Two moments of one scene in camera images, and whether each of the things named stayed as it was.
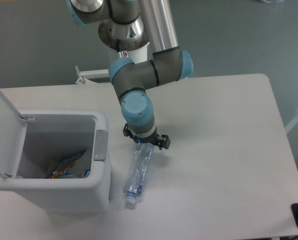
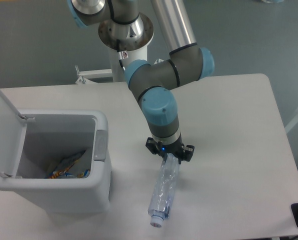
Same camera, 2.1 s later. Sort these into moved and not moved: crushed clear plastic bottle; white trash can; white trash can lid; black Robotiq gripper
Moved: black Robotiq gripper; crushed clear plastic bottle
Not moved: white trash can lid; white trash can
